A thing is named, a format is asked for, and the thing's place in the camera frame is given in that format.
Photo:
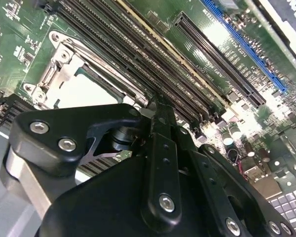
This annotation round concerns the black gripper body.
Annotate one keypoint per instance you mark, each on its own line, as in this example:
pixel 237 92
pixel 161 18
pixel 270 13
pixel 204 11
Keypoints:
pixel 101 202

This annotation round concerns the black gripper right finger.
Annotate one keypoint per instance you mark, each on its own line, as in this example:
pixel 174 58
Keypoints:
pixel 220 200

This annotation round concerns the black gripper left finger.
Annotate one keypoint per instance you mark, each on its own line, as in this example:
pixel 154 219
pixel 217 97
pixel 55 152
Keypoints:
pixel 51 118

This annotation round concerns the silver CPU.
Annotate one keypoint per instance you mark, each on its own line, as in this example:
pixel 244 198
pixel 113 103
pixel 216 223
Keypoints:
pixel 88 93

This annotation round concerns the metal socket cover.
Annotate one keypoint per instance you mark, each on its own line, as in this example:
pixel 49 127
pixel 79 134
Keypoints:
pixel 64 72

